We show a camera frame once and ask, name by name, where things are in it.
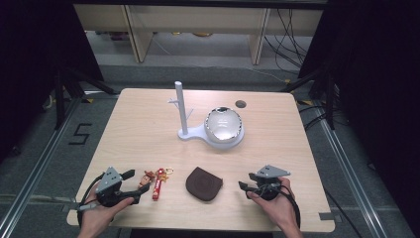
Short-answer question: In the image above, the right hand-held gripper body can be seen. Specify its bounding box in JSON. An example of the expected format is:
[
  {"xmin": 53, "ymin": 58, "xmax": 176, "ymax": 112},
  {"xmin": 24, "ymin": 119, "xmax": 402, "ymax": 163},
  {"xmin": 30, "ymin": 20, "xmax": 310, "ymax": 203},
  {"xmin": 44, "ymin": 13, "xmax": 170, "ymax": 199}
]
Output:
[{"xmin": 252, "ymin": 164, "xmax": 292, "ymax": 201}]

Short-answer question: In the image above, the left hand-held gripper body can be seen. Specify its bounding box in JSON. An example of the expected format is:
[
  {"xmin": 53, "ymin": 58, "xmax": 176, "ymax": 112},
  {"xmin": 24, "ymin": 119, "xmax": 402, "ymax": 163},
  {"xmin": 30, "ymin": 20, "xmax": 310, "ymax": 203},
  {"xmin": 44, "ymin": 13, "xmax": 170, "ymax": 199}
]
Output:
[{"xmin": 95, "ymin": 166, "xmax": 140, "ymax": 208}]

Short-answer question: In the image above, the person's right hand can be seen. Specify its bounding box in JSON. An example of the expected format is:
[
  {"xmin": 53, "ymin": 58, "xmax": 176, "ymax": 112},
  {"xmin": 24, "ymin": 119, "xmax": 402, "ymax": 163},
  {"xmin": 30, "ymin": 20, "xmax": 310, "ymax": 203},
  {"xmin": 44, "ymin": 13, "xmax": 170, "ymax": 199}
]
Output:
[{"xmin": 246, "ymin": 177, "xmax": 302, "ymax": 232}]

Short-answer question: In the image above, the person's left hand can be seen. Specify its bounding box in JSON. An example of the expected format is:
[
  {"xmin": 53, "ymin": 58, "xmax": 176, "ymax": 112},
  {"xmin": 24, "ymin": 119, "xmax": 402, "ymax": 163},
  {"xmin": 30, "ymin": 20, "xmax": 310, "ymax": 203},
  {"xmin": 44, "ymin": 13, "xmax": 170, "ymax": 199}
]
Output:
[{"xmin": 77, "ymin": 183, "xmax": 135, "ymax": 232}]

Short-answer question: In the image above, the brown round pouch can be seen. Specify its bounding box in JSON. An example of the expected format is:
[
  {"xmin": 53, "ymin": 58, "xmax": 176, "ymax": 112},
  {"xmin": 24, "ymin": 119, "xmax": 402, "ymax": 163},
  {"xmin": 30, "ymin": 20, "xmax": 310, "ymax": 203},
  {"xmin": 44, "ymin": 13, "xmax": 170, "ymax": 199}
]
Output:
[{"xmin": 185, "ymin": 166, "xmax": 224, "ymax": 202}]

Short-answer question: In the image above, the white bowl with silver rim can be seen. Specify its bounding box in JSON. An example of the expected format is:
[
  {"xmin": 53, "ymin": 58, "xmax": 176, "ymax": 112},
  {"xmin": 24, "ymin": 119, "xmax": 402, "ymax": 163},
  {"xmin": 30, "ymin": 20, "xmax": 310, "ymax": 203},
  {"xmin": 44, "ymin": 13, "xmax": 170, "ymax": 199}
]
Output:
[{"xmin": 203, "ymin": 106, "xmax": 244, "ymax": 144}]

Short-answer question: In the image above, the grey tape strip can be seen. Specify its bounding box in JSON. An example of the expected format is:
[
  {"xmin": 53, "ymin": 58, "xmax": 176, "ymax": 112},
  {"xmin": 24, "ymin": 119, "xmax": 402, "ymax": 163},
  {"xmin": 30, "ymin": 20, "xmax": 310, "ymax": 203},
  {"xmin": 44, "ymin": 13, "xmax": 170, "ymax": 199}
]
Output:
[{"xmin": 318, "ymin": 211, "xmax": 343, "ymax": 223}]

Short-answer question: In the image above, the white hanger stand with tray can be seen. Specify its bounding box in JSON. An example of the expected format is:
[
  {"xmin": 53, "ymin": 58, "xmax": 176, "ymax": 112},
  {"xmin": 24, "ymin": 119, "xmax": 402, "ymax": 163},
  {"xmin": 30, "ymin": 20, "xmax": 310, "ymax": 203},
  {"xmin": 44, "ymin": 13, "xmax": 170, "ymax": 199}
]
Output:
[{"xmin": 167, "ymin": 80, "xmax": 246, "ymax": 151}]

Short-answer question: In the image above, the black metal stand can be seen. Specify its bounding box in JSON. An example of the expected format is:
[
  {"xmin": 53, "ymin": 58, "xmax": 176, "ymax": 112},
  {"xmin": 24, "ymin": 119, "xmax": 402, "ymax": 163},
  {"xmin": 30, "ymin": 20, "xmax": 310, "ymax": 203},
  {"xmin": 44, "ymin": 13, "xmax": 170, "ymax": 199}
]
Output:
[
  {"xmin": 280, "ymin": 66, "xmax": 339, "ymax": 131},
  {"xmin": 53, "ymin": 66, "xmax": 117, "ymax": 131}
]

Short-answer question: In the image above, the light wooden desk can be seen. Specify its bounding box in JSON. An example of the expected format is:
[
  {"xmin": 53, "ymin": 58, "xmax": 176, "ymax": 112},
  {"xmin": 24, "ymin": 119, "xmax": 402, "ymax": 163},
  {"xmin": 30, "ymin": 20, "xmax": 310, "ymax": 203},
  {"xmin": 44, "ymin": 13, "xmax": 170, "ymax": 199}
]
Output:
[{"xmin": 72, "ymin": 3, "xmax": 326, "ymax": 65}]

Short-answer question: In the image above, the cowboy figure keychain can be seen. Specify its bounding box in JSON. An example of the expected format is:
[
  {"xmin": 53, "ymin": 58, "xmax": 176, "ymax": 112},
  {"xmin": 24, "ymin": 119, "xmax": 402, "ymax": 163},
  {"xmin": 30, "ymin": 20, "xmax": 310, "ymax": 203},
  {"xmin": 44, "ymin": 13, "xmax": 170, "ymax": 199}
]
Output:
[{"xmin": 138, "ymin": 170, "xmax": 157, "ymax": 190}]

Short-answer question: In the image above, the red figure keychain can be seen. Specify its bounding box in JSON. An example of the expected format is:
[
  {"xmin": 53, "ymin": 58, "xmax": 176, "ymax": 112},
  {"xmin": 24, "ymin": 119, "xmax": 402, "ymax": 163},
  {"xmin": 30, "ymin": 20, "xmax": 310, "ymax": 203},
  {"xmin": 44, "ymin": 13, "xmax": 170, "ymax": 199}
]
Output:
[{"xmin": 152, "ymin": 167, "xmax": 175, "ymax": 202}]

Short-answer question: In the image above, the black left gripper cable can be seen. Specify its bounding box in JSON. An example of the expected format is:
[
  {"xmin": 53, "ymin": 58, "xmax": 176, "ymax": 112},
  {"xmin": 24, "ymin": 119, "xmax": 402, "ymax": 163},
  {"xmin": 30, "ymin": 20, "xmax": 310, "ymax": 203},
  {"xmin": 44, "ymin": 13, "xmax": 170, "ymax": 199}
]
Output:
[{"xmin": 76, "ymin": 173, "xmax": 106, "ymax": 226}]

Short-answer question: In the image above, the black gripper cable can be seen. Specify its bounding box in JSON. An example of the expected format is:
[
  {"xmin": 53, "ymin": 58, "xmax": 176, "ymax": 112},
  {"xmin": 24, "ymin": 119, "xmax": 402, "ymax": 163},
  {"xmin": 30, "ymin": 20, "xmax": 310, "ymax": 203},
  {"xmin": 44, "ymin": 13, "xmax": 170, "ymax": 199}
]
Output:
[
  {"xmin": 76, "ymin": 173, "xmax": 106, "ymax": 226},
  {"xmin": 279, "ymin": 187, "xmax": 302, "ymax": 229}
]

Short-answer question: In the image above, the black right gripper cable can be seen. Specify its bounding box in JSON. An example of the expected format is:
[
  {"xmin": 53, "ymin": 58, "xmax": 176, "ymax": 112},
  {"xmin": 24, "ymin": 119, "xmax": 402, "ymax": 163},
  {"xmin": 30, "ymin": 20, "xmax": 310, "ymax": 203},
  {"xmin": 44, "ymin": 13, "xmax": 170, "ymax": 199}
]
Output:
[{"xmin": 279, "ymin": 187, "xmax": 302, "ymax": 229}]

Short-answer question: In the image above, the grey cable plug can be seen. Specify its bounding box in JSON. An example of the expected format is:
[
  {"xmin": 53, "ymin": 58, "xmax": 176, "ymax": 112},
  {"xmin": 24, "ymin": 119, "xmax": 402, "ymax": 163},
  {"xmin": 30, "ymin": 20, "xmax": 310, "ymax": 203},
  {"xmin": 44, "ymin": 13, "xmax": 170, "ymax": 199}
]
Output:
[{"xmin": 76, "ymin": 202, "xmax": 100, "ymax": 212}]

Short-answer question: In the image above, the black floor cable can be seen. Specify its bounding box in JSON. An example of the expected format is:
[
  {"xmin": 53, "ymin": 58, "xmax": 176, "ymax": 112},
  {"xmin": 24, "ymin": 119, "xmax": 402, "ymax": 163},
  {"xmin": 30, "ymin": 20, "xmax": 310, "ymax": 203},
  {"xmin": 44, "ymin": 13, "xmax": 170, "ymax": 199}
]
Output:
[{"xmin": 324, "ymin": 187, "xmax": 357, "ymax": 238}]

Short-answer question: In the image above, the aluminium floor rail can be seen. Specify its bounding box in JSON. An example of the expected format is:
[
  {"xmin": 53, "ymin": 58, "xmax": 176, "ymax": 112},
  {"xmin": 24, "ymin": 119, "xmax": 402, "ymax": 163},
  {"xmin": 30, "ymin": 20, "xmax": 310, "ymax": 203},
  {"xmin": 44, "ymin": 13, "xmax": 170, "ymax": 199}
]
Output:
[
  {"xmin": 0, "ymin": 98, "xmax": 82, "ymax": 238},
  {"xmin": 317, "ymin": 107, "xmax": 420, "ymax": 238}
]

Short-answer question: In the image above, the white floor cable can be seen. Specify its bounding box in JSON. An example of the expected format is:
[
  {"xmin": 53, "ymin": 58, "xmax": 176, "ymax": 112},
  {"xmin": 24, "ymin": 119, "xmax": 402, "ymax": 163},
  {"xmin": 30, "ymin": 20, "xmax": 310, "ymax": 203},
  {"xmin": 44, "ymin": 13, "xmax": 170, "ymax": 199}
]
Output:
[{"xmin": 243, "ymin": 64, "xmax": 289, "ymax": 84}]

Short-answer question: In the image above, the bundle of black cables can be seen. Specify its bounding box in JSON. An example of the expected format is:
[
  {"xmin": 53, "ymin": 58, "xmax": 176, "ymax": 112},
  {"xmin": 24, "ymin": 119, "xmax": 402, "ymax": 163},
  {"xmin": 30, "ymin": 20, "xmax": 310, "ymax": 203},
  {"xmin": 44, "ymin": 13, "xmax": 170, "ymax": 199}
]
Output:
[{"xmin": 262, "ymin": 8, "xmax": 314, "ymax": 75}]

